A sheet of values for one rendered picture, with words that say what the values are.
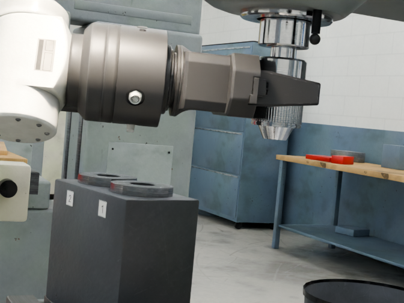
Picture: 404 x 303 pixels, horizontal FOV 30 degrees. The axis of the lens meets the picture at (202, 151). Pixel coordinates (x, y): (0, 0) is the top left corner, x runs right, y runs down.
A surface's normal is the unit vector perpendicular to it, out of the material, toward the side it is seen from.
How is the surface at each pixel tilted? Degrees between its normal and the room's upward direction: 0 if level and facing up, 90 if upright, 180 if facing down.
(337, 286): 87
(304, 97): 90
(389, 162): 90
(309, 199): 90
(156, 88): 102
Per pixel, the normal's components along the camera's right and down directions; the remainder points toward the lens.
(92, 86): 0.08, 0.41
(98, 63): 0.14, -0.09
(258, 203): 0.43, 0.09
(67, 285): -0.80, -0.04
